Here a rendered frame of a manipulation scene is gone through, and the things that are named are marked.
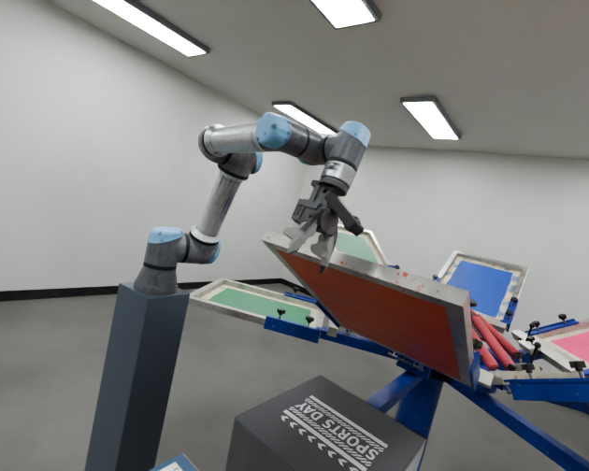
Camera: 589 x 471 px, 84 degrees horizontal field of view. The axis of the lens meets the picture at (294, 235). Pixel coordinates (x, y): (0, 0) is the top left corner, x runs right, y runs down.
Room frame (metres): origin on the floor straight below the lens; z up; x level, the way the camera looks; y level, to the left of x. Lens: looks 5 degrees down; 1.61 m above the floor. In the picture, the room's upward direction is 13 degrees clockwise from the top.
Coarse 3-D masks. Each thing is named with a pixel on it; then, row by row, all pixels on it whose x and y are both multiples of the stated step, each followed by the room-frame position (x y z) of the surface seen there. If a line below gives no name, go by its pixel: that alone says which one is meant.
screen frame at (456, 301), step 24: (264, 240) 1.00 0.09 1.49; (288, 240) 0.95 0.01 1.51; (288, 264) 1.09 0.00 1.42; (336, 264) 0.84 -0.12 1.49; (360, 264) 0.80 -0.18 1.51; (408, 288) 0.72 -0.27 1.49; (432, 288) 0.70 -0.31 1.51; (456, 288) 0.68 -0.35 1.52; (456, 312) 0.69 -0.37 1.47; (456, 336) 0.81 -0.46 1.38
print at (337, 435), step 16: (304, 400) 1.11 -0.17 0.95; (320, 400) 1.14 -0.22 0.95; (288, 416) 1.00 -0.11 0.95; (304, 416) 1.02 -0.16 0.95; (320, 416) 1.04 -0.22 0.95; (336, 416) 1.06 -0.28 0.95; (304, 432) 0.95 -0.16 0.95; (320, 432) 0.96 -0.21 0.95; (336, 432) 0.98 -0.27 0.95; (352, 432) 1.00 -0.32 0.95; (368, 432) 1.02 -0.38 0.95; (320, 448) 0.89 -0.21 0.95; (336, 448) 0.91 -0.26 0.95; (352, 448) 0.92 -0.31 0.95; (368, 448) 0.94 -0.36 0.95; (384, 448) 0.96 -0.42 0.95; (352, 464) 0.86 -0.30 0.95; (368, 464) 0.87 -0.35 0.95
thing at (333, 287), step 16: (288, 256) 1.00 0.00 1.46; (304, 272) 1.06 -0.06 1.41; (336, 272) 0.89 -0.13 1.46; (320, 288) 1.13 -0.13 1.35; (336, 288) 1.02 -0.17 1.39; (352, 288) 0.93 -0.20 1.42; (336, 304) 1.20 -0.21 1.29; (352, 304) 1.08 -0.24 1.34; (352, 320) 1.28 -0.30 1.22; (368, 320) 1.14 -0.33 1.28; (368, 336) 1.40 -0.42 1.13; (384, 336) 1.24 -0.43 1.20
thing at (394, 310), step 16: (368, 288) 0.85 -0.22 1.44; (384, 288) 0.79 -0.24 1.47; (368, 304) 0.98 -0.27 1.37; (384, 304) 0.90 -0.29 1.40; (400, 304) 0.83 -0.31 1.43; (416, 304) 0.77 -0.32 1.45; (432, 304) 0.72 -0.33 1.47; (384, 320) 1.03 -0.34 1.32; (400, 320) 0.94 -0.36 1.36; (416, 320) 0.87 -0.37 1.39; (432, 320) 0.80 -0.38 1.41; (400, 336) 1.11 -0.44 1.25; (416, 336) 1.01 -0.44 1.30; (432, 336) 0.92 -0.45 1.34; (448, 336) 0.85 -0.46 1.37; (400, 352) 1.33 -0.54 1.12; (416, 352) 1.18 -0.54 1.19; (432, 352) 1.07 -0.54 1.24; (448, 352) 0.97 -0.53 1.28; (448, 368) 1.13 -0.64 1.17
